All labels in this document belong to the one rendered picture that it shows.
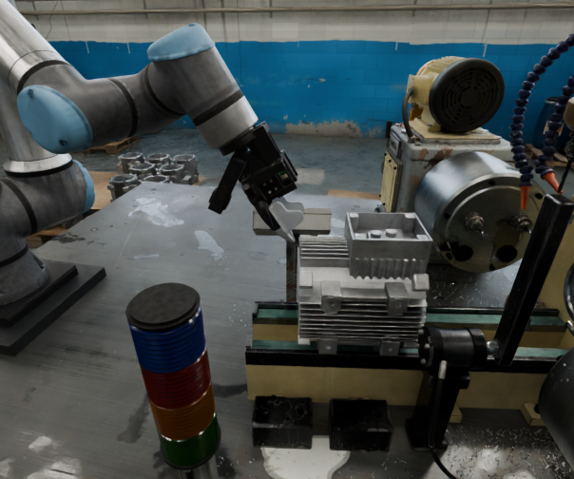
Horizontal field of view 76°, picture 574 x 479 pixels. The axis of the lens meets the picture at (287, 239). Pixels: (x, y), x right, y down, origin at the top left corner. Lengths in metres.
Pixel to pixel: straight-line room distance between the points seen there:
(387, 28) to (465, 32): 1.03
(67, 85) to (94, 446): 0.58
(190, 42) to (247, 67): 5.84
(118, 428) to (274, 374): 0.29
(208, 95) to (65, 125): 0.19
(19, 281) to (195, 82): 0.71
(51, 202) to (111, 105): 0.53
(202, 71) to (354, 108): 5.65
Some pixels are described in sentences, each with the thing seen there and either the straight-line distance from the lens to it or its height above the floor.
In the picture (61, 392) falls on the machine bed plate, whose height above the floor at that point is 0.80.
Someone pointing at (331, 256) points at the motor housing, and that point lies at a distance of 0.60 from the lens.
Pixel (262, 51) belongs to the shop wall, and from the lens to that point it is 6.34.
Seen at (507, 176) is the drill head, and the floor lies 1.16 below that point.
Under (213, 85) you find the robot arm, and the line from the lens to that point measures 0.58.
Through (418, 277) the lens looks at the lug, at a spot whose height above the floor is 1.09.
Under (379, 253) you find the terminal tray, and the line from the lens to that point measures 0.58.
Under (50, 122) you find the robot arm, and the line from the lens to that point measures 0.59.
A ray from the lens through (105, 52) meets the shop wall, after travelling 7.54.
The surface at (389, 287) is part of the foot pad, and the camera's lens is 0.59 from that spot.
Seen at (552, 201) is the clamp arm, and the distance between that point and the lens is 0.52.
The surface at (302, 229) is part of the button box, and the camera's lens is 0.80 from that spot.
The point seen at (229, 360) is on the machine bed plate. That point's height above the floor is 0.80.
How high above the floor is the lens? 1.41
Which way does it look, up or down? 29 degrees down
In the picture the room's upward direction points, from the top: straight up
